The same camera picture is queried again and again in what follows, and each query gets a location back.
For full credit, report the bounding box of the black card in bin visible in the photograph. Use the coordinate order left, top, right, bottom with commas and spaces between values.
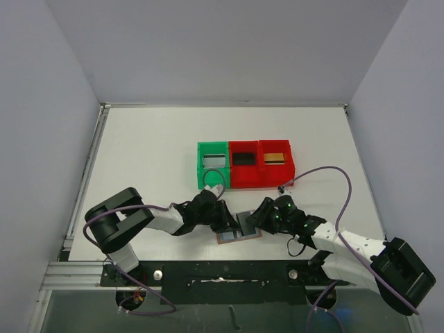
232, 152, 256, 166

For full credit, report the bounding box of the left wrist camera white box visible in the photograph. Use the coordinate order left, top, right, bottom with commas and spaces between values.
203, 184, 226, 199

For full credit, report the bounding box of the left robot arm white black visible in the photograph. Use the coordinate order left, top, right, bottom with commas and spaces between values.
83, 185, 241, 273

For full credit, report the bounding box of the right red plastic bin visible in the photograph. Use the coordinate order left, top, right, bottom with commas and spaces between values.
259, 140, 296, 187

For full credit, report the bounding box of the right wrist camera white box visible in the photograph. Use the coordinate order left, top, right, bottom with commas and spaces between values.
277, 185, 291, 196

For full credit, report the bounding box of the dark grey card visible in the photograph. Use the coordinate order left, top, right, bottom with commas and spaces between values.
236, 211, 257, 237

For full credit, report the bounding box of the green plastic bin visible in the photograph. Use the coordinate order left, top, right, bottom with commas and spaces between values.
197, 142, 230, 189

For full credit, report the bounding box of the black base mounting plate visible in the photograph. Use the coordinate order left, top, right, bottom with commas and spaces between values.
99, 259, 350, 306

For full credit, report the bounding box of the gold card in bin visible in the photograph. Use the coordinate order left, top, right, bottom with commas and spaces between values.
264, 153, 285, 165

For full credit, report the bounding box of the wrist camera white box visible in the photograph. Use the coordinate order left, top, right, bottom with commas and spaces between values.
203, 184, 226, 199
277, 185, 291, 196

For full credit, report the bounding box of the red plastic bin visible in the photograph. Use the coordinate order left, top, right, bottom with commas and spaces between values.
259, 140, 296, 187
228, 141, 260, 189

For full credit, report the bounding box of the middle red plastic bin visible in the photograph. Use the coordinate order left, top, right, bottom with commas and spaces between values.
228, 141, 260, 189

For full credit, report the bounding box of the brown leather card holder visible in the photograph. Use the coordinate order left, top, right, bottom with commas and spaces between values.
216, 214, 262, 245

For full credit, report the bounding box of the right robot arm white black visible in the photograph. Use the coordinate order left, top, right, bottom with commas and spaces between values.
246, 195, 436, 316

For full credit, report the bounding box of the aluminium front rail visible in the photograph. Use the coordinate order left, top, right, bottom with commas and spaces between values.
40, 258, 416, 292

